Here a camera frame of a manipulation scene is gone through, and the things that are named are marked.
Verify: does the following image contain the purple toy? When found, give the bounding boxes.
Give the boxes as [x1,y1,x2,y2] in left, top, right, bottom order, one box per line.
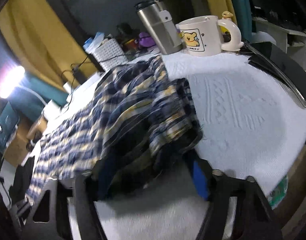
[138,32,156,48]

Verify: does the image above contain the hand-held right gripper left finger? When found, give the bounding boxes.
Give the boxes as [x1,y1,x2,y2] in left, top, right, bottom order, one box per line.
[21,159,114,240]

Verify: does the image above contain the plastic bag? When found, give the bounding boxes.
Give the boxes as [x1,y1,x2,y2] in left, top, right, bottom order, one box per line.
[267,175,290,209]

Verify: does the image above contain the tablet with teal screen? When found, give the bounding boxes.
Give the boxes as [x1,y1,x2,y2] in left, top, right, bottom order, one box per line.
[0,101,21,153]

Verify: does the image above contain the cream bear mug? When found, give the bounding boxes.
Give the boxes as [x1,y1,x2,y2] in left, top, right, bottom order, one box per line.
[176,10,244,57]

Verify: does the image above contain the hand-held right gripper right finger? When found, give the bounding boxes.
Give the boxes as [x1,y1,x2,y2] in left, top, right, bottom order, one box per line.
[187,152,283,240]

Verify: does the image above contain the blue plaid pants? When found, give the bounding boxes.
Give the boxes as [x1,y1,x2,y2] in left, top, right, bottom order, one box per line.
[24,55,206,203]

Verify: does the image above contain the black power adapter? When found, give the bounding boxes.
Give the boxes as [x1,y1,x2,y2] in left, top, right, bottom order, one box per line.
[71,66,87,84]

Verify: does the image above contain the beige plastic container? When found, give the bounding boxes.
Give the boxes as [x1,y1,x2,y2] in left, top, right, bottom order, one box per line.
[26,116,48,140]

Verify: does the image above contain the teal curtain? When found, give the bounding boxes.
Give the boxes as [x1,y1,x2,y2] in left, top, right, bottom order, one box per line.
[227,0,253,40]
[8,76,68,125]

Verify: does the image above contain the white computer desk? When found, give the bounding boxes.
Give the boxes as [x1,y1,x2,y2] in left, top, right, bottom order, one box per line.
[252,16,306,75]

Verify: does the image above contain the yellow curtain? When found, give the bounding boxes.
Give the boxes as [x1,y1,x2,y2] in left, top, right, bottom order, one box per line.
[199,0,238,30]
[0,0,91,93]

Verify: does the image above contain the stainless steel tumbler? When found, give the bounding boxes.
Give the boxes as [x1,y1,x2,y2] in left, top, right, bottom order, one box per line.
[135,0,183,55]

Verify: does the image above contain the black cloth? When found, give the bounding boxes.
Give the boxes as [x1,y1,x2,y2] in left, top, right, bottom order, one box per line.
[11,155,36,205]

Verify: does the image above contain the white textured tablecloth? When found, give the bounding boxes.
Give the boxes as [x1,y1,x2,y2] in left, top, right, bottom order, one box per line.
[0,51,306,240]

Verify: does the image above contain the blue tissue packs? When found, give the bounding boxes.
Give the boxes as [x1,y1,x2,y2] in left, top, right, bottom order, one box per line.
[83,31,106,50]

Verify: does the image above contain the white desk lamp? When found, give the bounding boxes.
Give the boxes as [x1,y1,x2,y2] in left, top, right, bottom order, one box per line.
[0,65,63,120]

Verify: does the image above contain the white woven basket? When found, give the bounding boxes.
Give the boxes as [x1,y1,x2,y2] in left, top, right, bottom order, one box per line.
[84,39,129,70]

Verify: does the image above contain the white power strip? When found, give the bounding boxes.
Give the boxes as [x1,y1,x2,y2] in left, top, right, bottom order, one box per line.
[68,74,104,93]

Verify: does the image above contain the cardboard box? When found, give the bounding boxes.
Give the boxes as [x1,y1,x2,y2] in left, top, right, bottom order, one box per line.
[3,120,36,167]

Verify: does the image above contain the dark window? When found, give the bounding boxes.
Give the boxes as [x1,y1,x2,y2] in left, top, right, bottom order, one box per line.
[50,0,206,45]

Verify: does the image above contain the coiled black cable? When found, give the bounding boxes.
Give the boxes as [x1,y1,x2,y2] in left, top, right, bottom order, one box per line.
[26,132,42,153]

